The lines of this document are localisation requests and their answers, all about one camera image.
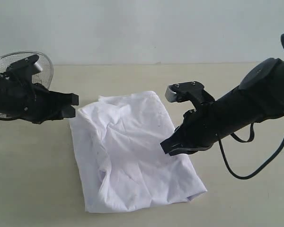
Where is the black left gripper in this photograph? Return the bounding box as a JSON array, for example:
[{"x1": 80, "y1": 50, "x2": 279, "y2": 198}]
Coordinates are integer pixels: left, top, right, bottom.
[{"x1": 11, "y1": 83, "x2": 79, "y2": 124}]

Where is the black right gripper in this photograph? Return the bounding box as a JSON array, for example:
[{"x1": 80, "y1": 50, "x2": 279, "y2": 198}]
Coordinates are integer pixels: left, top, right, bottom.
[{"x1": 160, "y1": 101, "x2": 222, "y2": 156}]

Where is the white t-shirt with red print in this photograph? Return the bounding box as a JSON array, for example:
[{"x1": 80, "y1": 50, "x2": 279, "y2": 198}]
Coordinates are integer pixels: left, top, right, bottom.
[{"x1": 70, "y1": 91, "x2": 207, "y2": 213}]

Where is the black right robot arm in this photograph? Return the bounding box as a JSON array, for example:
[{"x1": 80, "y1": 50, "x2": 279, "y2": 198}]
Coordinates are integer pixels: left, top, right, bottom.
[{"x1": 160, "y1": 58, "x2": 284, "y2": 156}]

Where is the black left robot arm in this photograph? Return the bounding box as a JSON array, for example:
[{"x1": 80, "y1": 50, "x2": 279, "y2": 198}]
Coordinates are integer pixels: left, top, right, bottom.
[{"x1": 0, "y1": 78, "x2": 79, "y2": 124}]

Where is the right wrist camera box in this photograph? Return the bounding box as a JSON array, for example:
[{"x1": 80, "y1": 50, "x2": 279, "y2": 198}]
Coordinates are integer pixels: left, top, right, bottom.
[{"x1": 165, "y1": 81, "x2": 215, "y2": 110}]

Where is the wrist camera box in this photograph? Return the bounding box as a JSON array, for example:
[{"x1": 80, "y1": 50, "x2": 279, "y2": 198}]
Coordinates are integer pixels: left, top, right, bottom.
[
  {"x1": 5, "y1": 54, "x2": 43, "y2": 82},
  {"x1": 165, "y1": 81, "x2": 215, "y2": 110}
]

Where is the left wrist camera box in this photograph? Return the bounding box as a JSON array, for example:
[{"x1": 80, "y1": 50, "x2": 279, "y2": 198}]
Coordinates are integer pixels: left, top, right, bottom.
[{"x1": 5, "y1": 54, "x2": 43, "y2": 82}]

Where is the metal wire mesh basket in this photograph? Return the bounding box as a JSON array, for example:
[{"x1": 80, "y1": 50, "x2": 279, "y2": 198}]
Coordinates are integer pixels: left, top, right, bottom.
[{"x1": 0, "y1": 51, "x2": 53, "y2": 124}]

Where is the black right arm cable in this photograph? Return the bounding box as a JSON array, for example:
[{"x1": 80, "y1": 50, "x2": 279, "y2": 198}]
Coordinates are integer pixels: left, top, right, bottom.
[{"x1": 215, "y1": 32, "x2": 284, "y2": 179}]

